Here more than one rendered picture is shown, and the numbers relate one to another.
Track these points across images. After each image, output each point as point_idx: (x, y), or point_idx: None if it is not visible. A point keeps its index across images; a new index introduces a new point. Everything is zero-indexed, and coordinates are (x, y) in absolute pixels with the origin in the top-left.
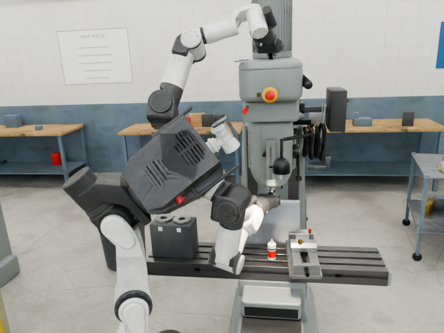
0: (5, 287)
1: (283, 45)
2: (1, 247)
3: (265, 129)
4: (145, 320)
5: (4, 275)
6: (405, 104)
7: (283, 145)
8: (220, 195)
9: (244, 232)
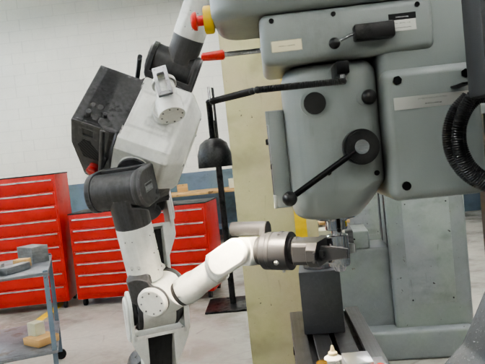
0: (439, 360)
1: None
2: (455, 307)
3: (281, 92)
4: (130, 326)
5: (444, 345)
6: None
7: (286, 123)
8: (103, 171)
9: (201, 269)
